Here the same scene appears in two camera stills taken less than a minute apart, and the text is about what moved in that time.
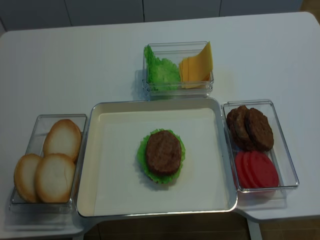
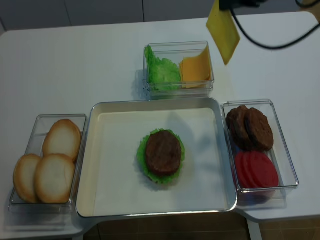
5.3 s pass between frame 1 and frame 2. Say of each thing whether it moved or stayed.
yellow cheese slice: moved
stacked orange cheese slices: stayed
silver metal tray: stayed
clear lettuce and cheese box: stayed
